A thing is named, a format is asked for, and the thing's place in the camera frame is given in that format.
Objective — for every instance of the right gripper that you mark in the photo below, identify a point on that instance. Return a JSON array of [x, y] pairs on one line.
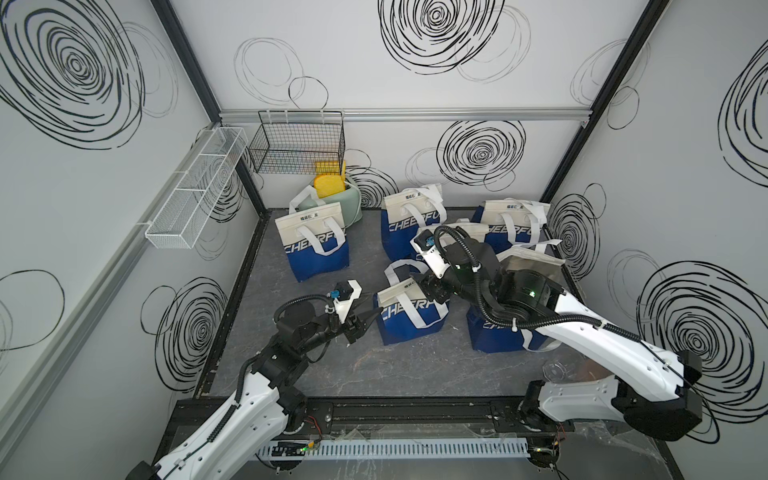
[[430, 286]]

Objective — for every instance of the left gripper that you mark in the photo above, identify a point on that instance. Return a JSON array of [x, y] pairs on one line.
[[361, 322]]

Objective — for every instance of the takeout bag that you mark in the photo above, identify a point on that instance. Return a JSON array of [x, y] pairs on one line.
[[314, 241], [476, 231], [512, 222], [524, 289], [405, 213], [406, 314]]

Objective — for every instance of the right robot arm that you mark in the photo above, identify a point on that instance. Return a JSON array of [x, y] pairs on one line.
[[649, 388]]

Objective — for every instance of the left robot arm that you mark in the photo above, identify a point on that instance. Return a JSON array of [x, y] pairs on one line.
[[265, 402]]

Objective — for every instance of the clear plastic cup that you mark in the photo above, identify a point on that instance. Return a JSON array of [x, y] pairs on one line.
[[556, 371]]

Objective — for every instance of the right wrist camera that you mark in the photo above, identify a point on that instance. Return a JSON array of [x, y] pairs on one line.
[[424, 244]]

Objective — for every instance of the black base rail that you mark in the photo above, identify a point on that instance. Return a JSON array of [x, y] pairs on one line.
[[501, 413]]

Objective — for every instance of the grey cable duct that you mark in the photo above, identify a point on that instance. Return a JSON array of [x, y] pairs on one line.
[[397, 449]]

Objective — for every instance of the black wire basket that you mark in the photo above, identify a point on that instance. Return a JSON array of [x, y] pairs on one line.
[[298, 142]]

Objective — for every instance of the white wire shelf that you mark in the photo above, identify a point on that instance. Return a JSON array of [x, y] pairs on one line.
[[183, 216]]

